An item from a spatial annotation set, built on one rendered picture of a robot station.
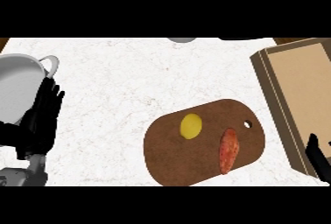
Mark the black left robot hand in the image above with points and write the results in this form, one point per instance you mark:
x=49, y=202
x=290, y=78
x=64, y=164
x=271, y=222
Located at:
x=41, y=122

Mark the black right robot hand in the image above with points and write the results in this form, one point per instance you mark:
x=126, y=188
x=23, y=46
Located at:
x=320, y=159

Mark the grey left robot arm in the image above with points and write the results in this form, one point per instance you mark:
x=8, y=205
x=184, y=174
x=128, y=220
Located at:
x=30, y=173

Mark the tan cardboard box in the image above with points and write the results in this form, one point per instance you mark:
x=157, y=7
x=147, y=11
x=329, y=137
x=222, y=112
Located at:
x=298, y=99

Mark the brown wooden cutting board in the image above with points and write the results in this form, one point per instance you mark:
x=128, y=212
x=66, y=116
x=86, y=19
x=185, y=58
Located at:
x=190, y=159

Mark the yellow lemon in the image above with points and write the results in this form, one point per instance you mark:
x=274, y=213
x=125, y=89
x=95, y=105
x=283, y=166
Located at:
x=191, y=126

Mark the grey round object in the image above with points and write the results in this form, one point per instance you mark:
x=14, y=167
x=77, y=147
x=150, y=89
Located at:
x=182, y=39

